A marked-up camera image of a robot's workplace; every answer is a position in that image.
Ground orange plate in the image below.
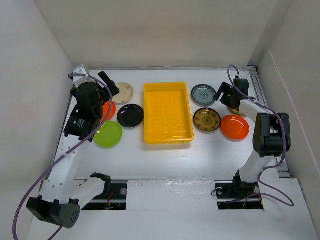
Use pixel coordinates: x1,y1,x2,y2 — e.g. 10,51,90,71
220,114,250,141
100,101,116,122

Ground right orange plate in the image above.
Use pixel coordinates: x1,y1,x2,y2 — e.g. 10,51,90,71
220,114,250,141

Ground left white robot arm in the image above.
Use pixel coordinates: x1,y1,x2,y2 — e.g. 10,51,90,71
26,68,120,229

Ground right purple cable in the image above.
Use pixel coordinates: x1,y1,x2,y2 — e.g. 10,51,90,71
227,64,295,207

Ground blue patterned plate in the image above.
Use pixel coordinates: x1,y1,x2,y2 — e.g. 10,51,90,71
190,84,217,107

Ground black plate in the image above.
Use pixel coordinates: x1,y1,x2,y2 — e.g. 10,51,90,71
117,104,144,128

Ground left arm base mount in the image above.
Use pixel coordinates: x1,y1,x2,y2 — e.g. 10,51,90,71
83,181,128,211

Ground yellow plastic bin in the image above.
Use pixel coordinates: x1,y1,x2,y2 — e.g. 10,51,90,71
143,81,194,145

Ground left orange plate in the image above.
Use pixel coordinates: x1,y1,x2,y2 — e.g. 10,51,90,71
100,101,116,122

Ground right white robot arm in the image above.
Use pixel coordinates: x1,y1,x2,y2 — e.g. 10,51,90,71
214,76,291,202

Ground brown gold patterned plate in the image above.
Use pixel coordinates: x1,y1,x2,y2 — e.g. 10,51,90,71
193,107,222,133

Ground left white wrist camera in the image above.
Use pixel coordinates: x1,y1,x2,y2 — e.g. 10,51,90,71
68,64,89,87

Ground beige patterned plate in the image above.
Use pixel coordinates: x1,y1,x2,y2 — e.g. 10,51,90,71
112,82,134,104

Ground green plate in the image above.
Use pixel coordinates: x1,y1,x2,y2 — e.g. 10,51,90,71
93,121,123,148

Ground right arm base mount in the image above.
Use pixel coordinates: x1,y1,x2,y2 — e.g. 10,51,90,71
211,181,264,211

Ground far brown gold plate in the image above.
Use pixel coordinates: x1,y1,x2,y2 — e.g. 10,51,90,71
227,107,246,117

